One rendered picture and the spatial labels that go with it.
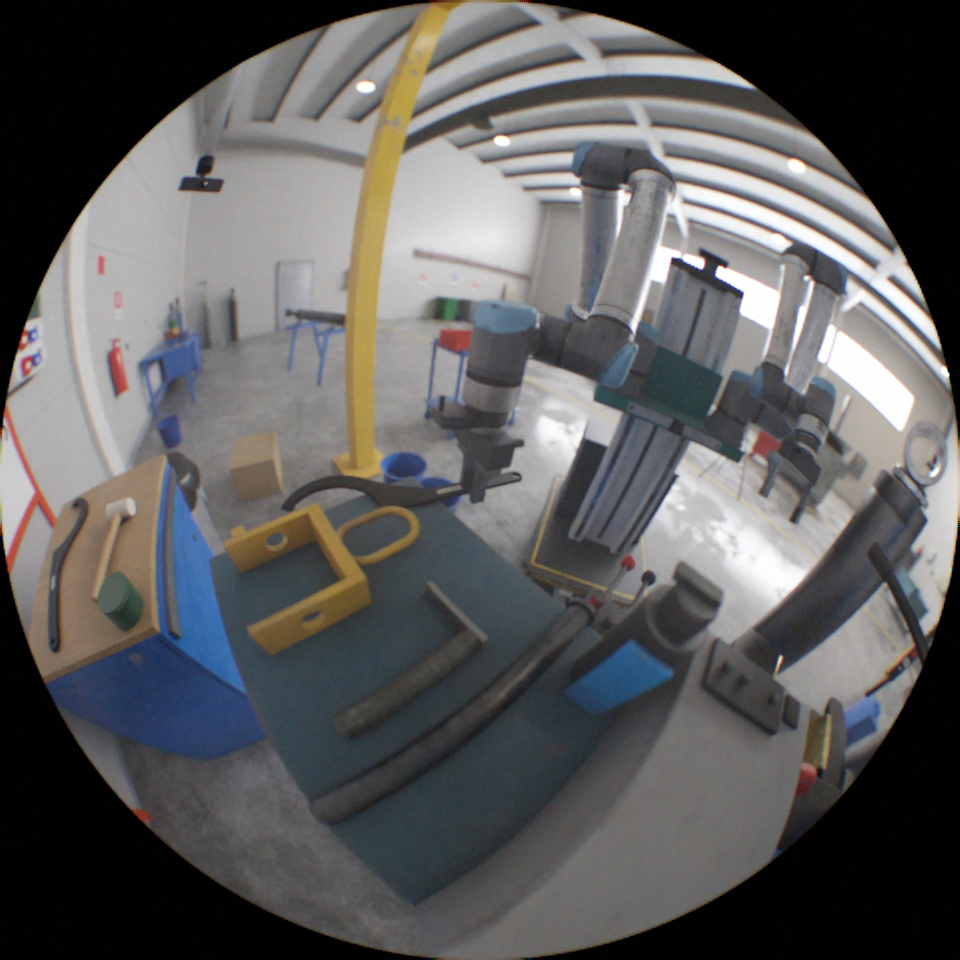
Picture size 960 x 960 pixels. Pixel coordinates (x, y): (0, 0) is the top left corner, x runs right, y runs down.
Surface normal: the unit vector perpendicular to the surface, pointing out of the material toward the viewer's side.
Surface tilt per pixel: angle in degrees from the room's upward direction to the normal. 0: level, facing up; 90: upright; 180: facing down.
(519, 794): 0
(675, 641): 0
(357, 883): 0
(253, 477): 90
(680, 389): 90
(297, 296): 90
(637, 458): 90
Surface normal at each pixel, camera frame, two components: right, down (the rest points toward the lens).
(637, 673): -0.70, 0.32
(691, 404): -0.36, 0.50
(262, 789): 0.16, -0.80
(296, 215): 0.69, 0.51
